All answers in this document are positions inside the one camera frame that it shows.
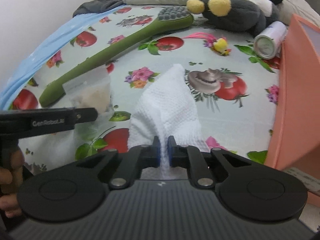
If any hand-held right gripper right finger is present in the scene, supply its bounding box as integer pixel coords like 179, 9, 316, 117
167, 135, 252, 188

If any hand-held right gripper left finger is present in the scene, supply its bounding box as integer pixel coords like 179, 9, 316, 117
76, 135, 161, 189

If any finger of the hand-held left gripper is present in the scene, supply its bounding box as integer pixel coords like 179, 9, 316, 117
74, 107, 98, 126

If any clear plastic bag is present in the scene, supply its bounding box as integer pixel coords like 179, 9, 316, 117
62, 66, 117, 140

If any white waffle towel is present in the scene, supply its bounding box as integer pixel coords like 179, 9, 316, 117
128, 64, 213, 180

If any pink cardboard box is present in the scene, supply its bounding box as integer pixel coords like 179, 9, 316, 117
264, 14, 320, 208

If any person's left hand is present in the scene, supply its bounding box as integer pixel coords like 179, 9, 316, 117
0, 147, 25, 219

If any dark grey clothing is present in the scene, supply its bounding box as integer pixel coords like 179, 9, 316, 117
72, 0, 130, 18

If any yellow chick feather toy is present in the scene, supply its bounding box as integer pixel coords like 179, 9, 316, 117
182, 32, 232, 56

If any white cylindrical can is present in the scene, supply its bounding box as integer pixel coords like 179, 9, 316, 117
254, 21, 288, 60

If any grey plush toy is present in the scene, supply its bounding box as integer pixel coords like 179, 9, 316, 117
186, 0, 280, 37

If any green long-handled massage brush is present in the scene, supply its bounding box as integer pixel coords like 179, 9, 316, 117
39, 6, 194, 107

